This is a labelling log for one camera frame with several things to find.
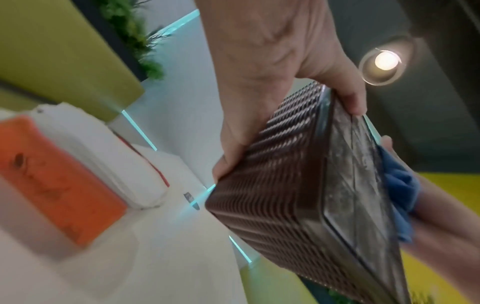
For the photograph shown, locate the round ceiling lamp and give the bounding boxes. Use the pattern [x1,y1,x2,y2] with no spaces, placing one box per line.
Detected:
[358,36,416,87]

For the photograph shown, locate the olive green panel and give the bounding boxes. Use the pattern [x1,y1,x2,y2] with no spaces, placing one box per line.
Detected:
[0,0,146,123]

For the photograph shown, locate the blue cleaning cloth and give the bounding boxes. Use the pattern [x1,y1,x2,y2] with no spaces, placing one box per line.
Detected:
[376,145,422,245]

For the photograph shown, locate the person's right hand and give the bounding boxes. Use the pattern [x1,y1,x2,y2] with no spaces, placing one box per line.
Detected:
[380,135,480,278]

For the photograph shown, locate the green leafy plant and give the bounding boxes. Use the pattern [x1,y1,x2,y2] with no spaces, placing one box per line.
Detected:
[93,0,167,80]

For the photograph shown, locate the orange box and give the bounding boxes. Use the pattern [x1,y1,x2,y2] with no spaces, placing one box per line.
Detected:
[0,116,129,247]

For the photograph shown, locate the white folded cloth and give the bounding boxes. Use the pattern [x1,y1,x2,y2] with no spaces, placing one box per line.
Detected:
[30,102,170,211]

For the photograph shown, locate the person's left hand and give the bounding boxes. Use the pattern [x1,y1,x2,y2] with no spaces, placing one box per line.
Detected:
[194,0,368,182]

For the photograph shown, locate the teal light strip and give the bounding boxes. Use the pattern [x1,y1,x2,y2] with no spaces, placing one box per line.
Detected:
[228,235,260,265]
[120,109,158,152]
[185,183,218,212]
[150,8,200,38]

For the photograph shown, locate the brown woven plastic basket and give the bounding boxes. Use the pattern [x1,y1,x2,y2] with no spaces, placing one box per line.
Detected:
[204,80,413,304]

